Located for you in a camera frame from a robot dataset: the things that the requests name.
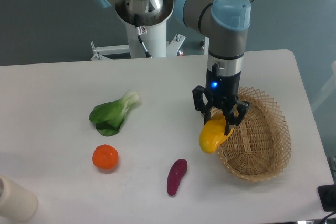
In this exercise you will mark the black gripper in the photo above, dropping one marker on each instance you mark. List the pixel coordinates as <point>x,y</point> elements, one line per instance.
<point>223,89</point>

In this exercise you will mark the yellow mango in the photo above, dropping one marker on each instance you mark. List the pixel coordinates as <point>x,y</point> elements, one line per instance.
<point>212,134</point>

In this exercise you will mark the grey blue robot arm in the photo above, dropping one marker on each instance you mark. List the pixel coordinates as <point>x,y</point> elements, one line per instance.
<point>224,22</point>

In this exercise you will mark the woven wicker basket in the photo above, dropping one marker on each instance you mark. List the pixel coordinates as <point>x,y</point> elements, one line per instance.
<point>260,147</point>

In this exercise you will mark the purple sweet potato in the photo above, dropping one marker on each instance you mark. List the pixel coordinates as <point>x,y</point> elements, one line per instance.
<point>176,173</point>

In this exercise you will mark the green bok choy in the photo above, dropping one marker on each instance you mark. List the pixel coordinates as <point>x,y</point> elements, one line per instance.
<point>109,117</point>

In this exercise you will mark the orange tangerine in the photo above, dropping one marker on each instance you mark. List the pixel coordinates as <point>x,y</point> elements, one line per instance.
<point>105,157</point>

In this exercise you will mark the black device at edge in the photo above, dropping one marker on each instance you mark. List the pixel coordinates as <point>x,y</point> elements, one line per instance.
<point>327,197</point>

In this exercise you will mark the cream cylinder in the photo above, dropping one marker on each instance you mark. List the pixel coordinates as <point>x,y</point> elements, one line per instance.
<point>17,202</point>

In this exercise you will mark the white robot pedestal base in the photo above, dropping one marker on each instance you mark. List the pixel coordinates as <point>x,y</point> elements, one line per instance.
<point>143,41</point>

